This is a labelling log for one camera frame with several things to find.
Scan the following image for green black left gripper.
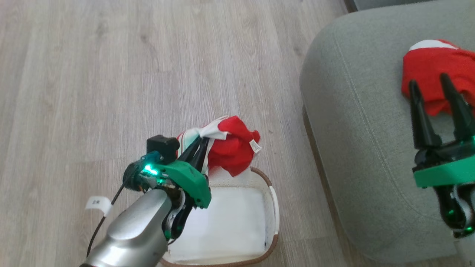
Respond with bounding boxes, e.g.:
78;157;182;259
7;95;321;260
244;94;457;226
124;138;212;209

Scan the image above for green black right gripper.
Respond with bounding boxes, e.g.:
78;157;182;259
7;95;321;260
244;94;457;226
408;73;475;188

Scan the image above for red white shirt with tag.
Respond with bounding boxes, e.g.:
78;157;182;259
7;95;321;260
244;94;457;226
176;115;262;178

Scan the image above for red shirt with white collar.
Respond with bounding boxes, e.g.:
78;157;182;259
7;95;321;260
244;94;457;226
401;39;475;117

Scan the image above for grey fabric sofa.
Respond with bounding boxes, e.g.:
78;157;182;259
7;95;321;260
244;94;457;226
299;0;475;264

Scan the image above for beige plastic laundry basket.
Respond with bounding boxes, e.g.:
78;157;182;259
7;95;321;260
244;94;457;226
159;166;280;267

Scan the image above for white paper cable label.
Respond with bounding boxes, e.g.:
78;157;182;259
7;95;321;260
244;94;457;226
85;195;112;218

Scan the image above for black cable with blue plug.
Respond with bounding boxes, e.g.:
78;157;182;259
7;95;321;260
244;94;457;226
86;151;163;257

